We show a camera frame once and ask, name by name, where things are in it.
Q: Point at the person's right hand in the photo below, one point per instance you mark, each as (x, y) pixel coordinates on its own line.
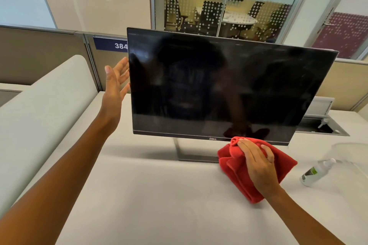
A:
(260, 171)

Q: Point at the person's left hand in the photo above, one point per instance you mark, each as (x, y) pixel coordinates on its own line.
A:
(112, 98)

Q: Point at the person's left thumb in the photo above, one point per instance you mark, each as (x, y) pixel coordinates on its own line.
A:
(109, 75)

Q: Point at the person's left middle finger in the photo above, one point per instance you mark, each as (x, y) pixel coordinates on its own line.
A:
(125, 76)

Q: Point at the red microfibre cloth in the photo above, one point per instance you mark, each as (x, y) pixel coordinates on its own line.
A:
(233, 164)

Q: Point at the person's right forearm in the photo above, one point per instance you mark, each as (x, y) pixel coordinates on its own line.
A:
(299, 219)

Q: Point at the person's left forearm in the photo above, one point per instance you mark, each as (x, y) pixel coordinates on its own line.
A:
(54, 184)

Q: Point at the blue number label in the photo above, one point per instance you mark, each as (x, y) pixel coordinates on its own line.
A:
(107, 44)

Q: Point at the brown partition panel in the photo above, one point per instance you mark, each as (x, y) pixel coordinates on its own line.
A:
(43, 55)

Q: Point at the black office chair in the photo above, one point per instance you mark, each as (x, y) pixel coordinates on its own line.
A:
(210, 18)
(256, 9)
(174, 12)
(276, 23)

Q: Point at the white padded desk divider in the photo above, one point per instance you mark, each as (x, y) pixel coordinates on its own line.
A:
(37, 127)

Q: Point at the black computer monitor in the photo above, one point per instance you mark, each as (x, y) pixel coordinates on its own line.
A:
(218, 81)

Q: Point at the grey monitor stand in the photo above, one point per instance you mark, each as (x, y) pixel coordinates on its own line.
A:
(187, 156)

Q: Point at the white round meeting table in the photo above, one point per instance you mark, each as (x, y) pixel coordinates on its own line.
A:
(238, 20)

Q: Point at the white spray bottle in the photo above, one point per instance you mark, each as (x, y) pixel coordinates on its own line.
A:
(314, 172)

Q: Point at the beige partition panel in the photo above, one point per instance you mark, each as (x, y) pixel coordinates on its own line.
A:
(345, 84)

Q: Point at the glass door with maroon panel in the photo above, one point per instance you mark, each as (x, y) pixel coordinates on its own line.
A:
(342, 33)

